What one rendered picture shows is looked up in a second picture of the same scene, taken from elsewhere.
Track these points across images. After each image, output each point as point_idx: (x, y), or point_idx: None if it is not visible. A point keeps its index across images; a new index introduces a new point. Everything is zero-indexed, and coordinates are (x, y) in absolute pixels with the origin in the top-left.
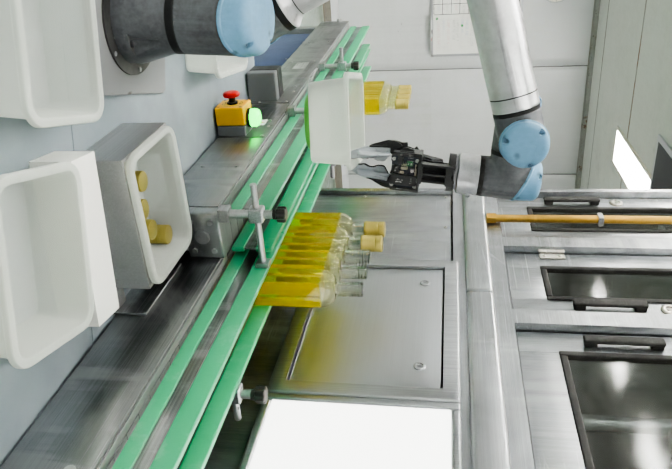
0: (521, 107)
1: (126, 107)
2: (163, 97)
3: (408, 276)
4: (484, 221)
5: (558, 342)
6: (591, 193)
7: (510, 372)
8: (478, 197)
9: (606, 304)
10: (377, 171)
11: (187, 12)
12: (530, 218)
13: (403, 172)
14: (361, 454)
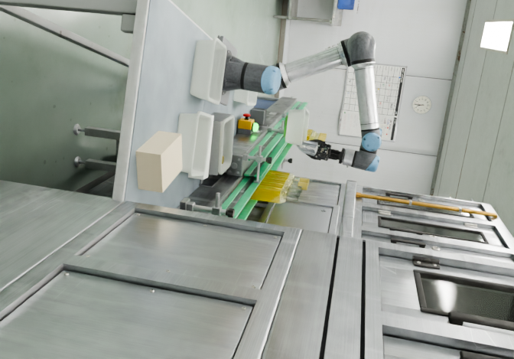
0: (372, 127)
1: (216, 106)
2: (225, 107)
3: (316, 207)
4: (354, 195)
5: (379, 239)
6: (409, 194)
7: None
8: (353, 186)
9: (404, 230)
10: (310, 151)
11: (250, 73)
12: (376, 197)
13: (322, 151)
14: None
